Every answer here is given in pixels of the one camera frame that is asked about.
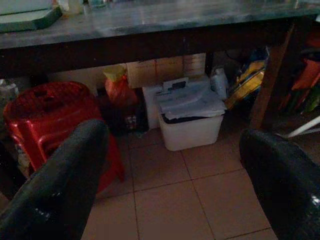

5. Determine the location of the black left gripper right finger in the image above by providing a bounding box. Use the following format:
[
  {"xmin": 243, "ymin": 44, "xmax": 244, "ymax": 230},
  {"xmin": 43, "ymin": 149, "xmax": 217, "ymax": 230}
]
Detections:
[{"xmin": 239, "ymin": 128, "xmax": 320, "ymax": 240}]

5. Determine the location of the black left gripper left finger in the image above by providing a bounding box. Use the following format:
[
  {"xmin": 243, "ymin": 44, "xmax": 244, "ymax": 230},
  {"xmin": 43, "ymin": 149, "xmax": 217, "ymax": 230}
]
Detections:
[{"xmin": 0, "ymin": 118, "xmax": 110, "ymax": 240}]

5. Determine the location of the white folding table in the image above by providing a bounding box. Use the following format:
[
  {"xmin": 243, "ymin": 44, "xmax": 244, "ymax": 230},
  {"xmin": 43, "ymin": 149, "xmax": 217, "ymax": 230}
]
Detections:
[{"xmin": 286, "ymin": 116, "xmax": 320, "ymax": 139}]

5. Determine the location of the red plastic stool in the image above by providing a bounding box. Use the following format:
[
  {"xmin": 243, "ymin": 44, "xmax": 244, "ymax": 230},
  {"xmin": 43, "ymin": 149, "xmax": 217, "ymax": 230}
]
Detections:
[{"xmin": 2, "ymin": 81, "xmax": 126, "ymax": 193}]

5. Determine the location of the orange folded chair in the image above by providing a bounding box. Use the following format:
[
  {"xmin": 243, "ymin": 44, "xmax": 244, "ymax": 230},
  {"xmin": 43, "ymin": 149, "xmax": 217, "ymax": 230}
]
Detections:
[{"xmin": 278, "ymin": 51, "xmax": 320, "ymax": 113}]

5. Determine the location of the yellow and blue bag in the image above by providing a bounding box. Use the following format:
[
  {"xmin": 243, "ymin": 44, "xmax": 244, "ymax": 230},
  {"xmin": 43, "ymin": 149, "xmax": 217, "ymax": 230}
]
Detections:
[{"xmin": 224, "ymin": 47, "xmax": 270, "ymax": 111}]

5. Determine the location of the orange plastic bag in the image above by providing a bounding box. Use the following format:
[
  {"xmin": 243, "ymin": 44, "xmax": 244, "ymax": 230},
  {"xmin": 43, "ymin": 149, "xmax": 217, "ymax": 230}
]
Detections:
[{"xmin": 102, "ymin": 65, "xmax": 140, "ymax": 107}]

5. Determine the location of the white plastic storage bin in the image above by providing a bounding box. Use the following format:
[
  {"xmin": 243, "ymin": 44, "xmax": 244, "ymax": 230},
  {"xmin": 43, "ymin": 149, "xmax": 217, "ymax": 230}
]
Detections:
[{"xmin": 141, "ymin": 76, "xmax": 227, "ymax": 152}]

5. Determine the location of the white plastic bottle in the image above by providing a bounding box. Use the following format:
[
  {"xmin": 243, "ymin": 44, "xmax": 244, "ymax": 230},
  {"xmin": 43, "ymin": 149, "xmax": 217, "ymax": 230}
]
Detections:
[{"xmin": 209, "ymin": 66, "xmax": 230, "ymax": 101}]

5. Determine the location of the brown cardboard box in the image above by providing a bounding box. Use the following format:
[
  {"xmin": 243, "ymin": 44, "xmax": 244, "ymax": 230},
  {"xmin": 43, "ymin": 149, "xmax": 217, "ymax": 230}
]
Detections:
[{"xmin": 126, "ymin": 52, "xmax": 207, "ymax": 89}]

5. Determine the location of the green-rimmed white tray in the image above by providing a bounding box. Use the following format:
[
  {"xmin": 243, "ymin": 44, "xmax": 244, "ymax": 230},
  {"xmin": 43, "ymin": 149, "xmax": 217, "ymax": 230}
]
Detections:
[{"xmin": 0, "ymin": 0, "xmax": 63, "ymax": 34}]

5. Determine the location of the dark wooden table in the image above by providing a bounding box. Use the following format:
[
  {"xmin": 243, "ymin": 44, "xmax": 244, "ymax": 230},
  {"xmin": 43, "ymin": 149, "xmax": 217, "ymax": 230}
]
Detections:
[{"xmin": 0, "ymin": 0, "xmax": 320, "ymax": 131}]

